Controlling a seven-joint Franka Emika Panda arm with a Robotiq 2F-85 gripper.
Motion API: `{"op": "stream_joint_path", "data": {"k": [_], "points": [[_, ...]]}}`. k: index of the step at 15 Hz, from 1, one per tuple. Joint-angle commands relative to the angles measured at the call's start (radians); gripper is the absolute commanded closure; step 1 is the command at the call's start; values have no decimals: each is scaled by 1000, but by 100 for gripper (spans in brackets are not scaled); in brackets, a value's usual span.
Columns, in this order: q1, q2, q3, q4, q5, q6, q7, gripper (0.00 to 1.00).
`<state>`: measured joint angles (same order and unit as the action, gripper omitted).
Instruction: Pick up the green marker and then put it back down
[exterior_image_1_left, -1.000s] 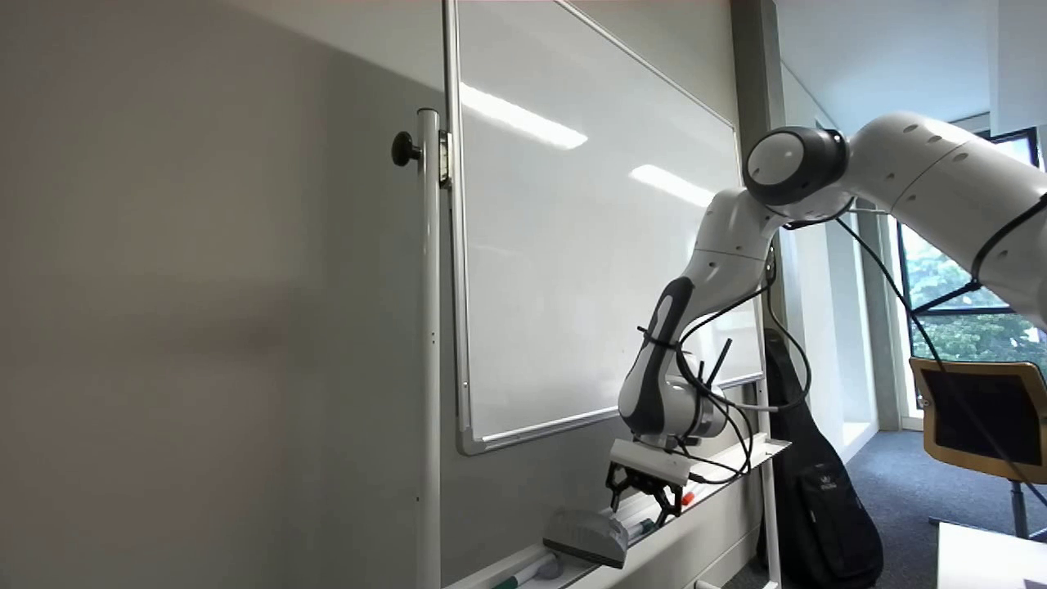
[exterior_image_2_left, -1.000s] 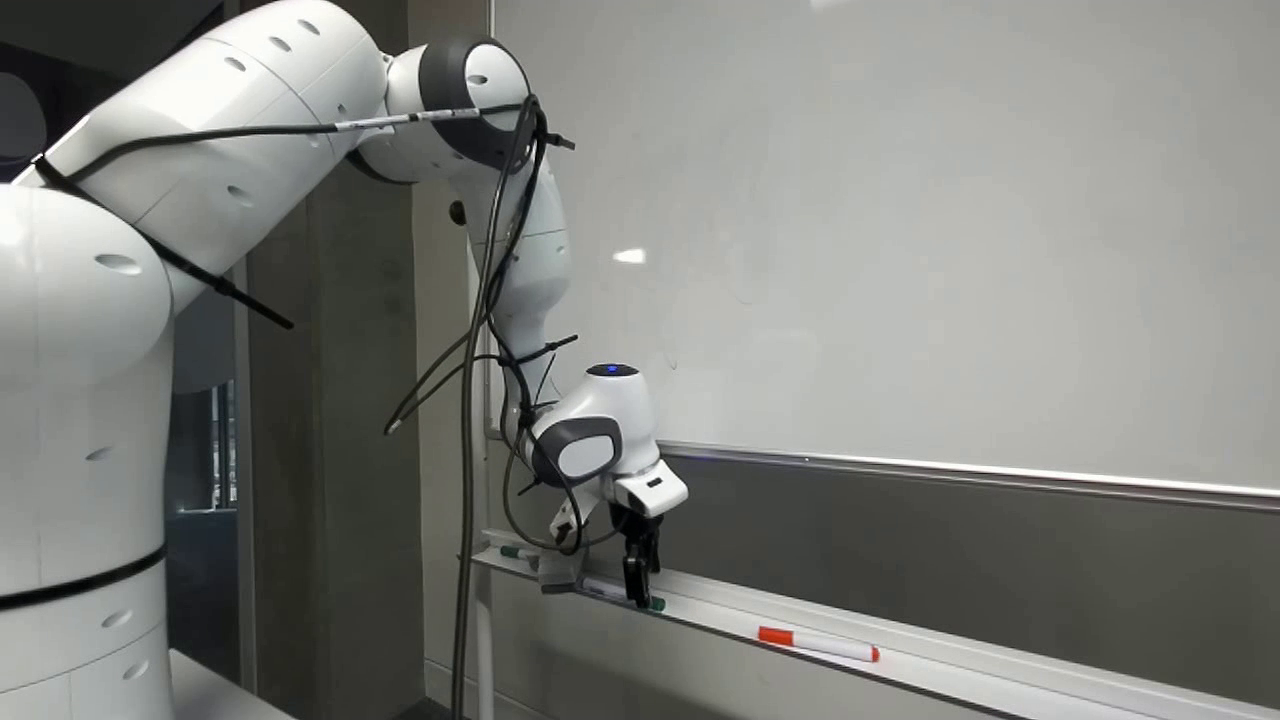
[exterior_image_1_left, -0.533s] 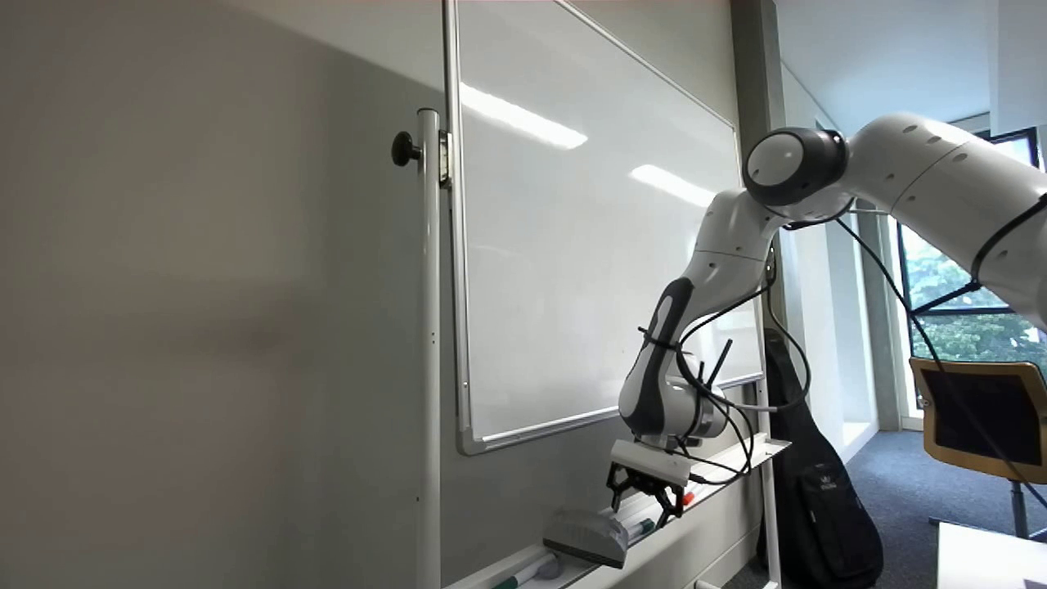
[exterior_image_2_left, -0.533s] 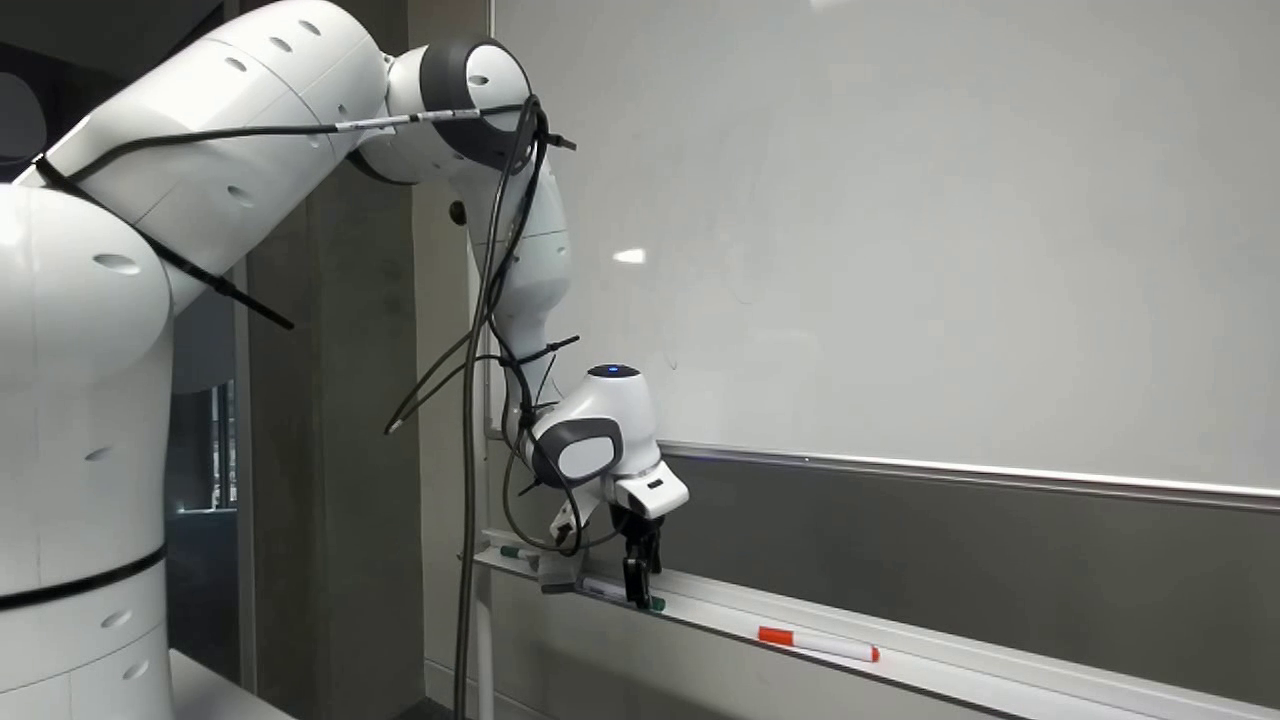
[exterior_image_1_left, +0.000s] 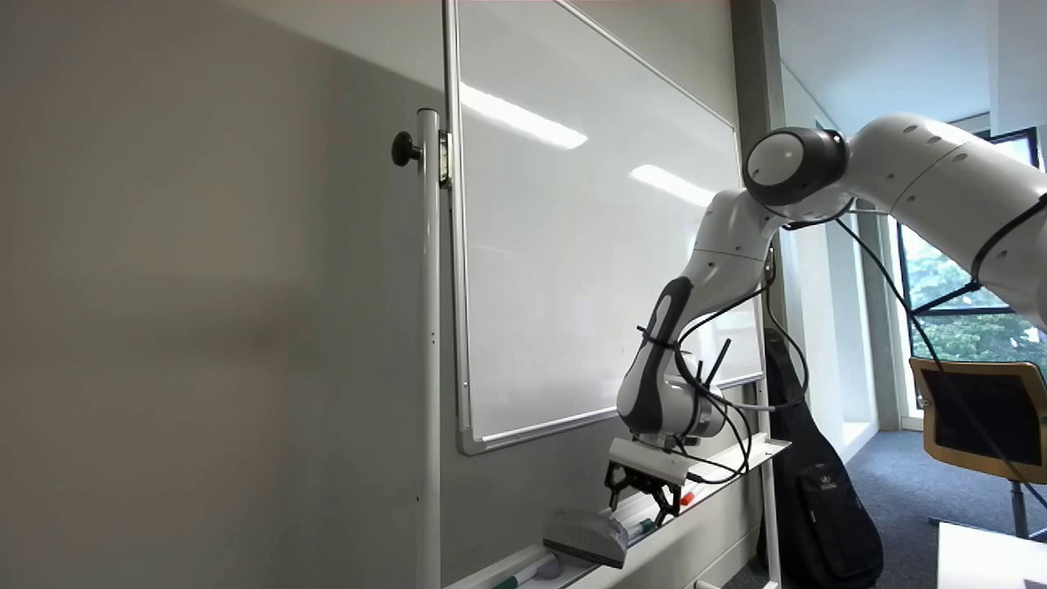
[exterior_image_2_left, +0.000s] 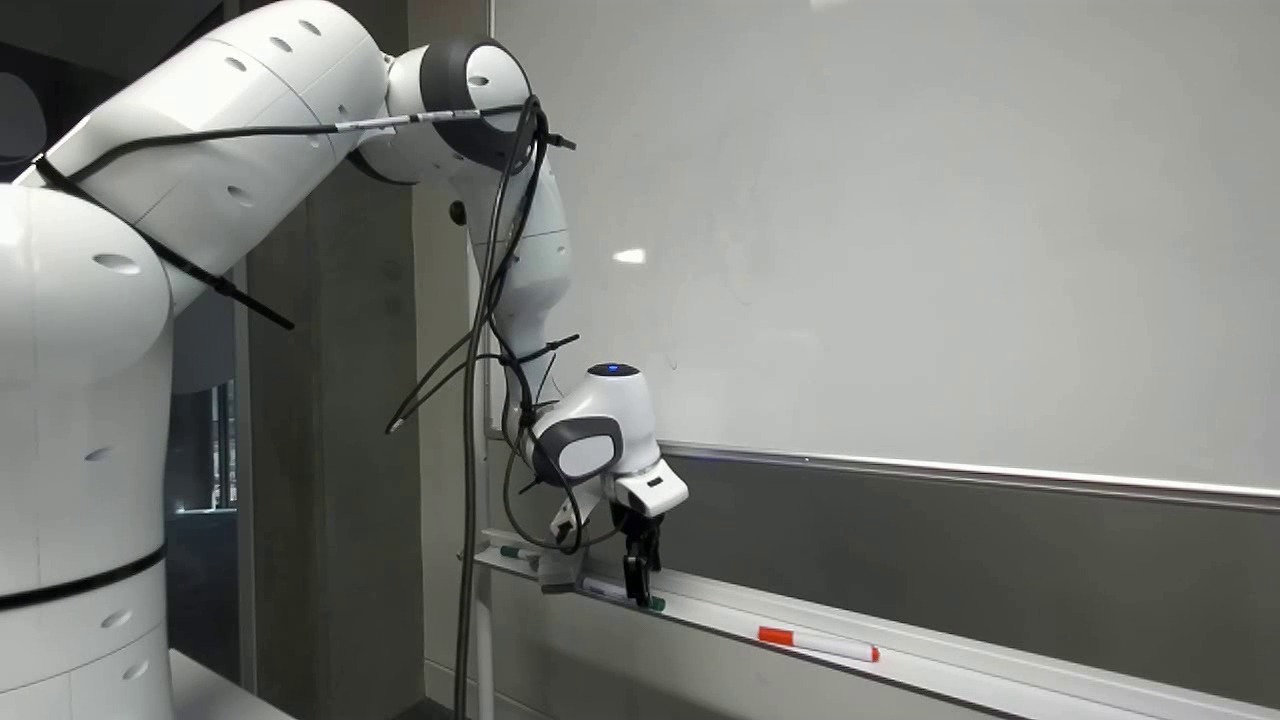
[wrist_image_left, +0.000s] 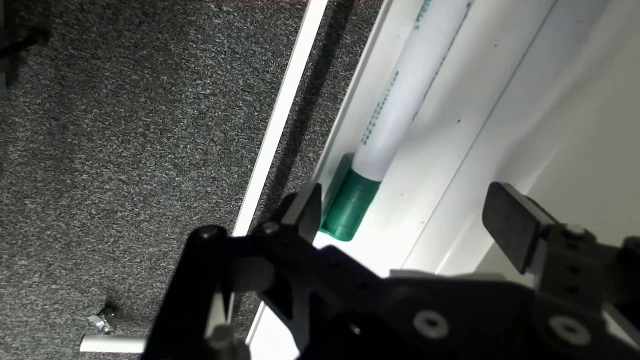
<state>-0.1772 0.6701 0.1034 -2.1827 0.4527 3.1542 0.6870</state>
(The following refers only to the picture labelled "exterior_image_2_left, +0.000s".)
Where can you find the large whiteboard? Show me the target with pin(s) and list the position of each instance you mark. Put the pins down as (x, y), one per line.
(867, 224)

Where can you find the white marker tray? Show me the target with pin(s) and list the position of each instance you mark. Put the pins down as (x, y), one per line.
(934, 666)

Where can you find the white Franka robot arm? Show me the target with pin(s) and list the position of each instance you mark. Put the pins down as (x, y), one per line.
(80, 400)

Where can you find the red whiteboard marker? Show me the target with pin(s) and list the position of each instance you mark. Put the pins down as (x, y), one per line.
(779, 636)

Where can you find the grey whiteboard eraser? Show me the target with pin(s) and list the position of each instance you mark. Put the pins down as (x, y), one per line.
(561, 569)

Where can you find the white whiteboard stand post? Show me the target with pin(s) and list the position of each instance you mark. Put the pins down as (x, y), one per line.
(483, 641)

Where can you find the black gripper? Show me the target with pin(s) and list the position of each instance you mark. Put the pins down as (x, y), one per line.
(643, 526)

